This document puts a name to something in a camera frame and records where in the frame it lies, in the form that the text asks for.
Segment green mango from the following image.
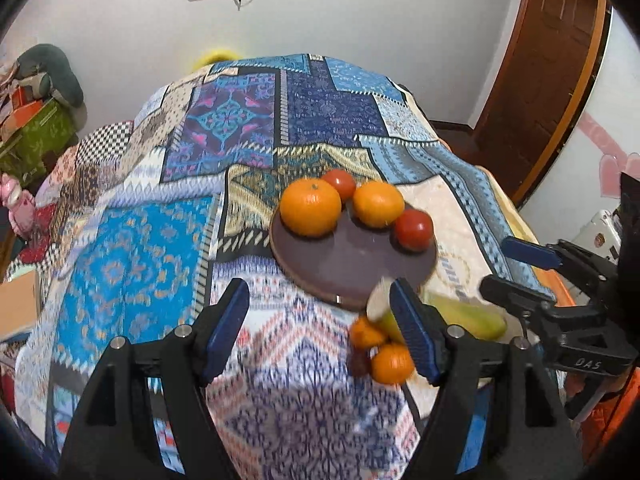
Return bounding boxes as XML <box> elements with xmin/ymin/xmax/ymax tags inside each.
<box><xmin>366</xmin><ymin>277</ymin><xmax>508</xmax><ymax>346</ymax></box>

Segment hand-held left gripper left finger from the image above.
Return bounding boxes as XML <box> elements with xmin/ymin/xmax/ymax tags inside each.
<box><xmin>59</xmin><ymin>277</ymin><xmax>251</xmax><ymax>480</ymax></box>

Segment pink plush toy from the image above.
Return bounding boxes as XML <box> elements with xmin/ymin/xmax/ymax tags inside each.
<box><xmin>0</xmin><ymin>174</ymin><xmax>37</xmax><ymax>241</ymax></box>

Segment checkered cloth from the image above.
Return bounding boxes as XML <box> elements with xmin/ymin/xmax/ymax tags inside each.
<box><xmin>75</xmin><ymin>121</ymin><xmax>135</xmax><ymax>161</ymax></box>

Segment grey plush toy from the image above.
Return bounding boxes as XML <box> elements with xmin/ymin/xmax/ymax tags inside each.
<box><xmin>15</xmin><ymin>43</ymin><xmax>86</xmax><ymax>108</ymax></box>

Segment pink ribbon wall sticker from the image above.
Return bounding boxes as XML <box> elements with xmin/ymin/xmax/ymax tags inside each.
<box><xmin>580</xmin><ymin>112</ymin><xmax>640</xmax><ymax>198</ymax></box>

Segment large orange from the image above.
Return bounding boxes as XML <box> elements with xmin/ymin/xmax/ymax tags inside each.
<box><xmin>279</xmin><ymin>178</ymin><xmax>343</xmax><ymax>238</ymax></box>

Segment white appliance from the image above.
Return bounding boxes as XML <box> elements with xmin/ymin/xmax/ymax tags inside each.
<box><xmin>580</xmin><ymin>210</ymin><xmax>623</xmax><ymax>261</ymax></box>

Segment orange cloth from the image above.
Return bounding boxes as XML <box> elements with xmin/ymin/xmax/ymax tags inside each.
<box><xmin>565</xmin><ymin>367</ymin><xmax>640</xmax><ymax>461</ymax></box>

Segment brown cardboard box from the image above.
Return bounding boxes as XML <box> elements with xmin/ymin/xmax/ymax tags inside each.
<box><xmin>0</xmin><ymin>270</ymin><xmax>41</xmax><ymax>336</ymax></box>

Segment small mandarin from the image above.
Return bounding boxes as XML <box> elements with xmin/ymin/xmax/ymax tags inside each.
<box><xmin>348</xmin><ymin>316</ymin><xmax>388</xmax><ymax>352</ymax></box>
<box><xmin>370</xmin><ymin>342</ymin><xmax>416</xmax><ymax>386</ymax></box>

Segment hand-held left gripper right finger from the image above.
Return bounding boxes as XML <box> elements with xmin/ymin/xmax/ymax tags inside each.
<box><xmin>389</xmin><ymin>279</ymin><xmax>587</xmax><ymax>480</ymax></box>

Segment small dark red fruit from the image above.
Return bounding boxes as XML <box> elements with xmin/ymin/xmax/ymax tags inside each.
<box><xmin>348</xmin><ymin>350</ymin><xmax>373</xmax><ymax>380</ymax></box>

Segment green patterned box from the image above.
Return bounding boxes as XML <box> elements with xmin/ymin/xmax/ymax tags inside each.
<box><xmin>0</xmin><ymin>97</ymin><xmax>78</xmax><ymax>186</ymax></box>

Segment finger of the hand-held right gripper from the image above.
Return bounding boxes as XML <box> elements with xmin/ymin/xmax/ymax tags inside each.
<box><xmin>501</xmin><ymin>236</ymin><xmax>622</xmax><ymax>302</ymax></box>
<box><xmin>479</xmin><ymin>274</ymin><xmax>600</xmax><ymax>334</ymax></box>

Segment brown wooden door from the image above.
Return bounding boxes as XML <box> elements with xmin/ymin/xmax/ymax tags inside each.
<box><xmin>472</xmin><ymin>0</ymin><xmax>610</xmax><ymax>198</ymax></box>

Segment patchwork printed blanket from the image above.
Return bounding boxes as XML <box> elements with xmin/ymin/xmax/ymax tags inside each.
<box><xmin>10</xmin><ymin>52</ymin><xmax>566</xmax><ymax>480</ymax></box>

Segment brown round plate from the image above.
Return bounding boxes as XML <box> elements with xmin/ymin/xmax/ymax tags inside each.
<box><xmin>269</xmin><ymin>195</ymin><xmax>439</xmax><ymax>311</ymax></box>

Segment red tomato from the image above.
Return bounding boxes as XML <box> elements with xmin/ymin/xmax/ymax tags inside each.
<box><xmin>320</xmin><ymin>169</ymin><xmax>357</xmax><ymax>203</ymax></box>
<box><xmin>393</xmin><ymin>208</ymin><xmax>435</xmax><ymax>252</ymax></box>

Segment yellow round cushion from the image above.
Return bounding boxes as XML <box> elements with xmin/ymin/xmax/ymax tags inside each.
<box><xmin>192</xmin><ymin>49</ymin><xmax>243</xmax><ymax>73</ymax></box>

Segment medium orange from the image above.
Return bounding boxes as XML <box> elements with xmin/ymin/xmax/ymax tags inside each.
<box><xmin>352</xmin><ymin>180</ymin><xmax>405</xmax><ymax>228</ymax></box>

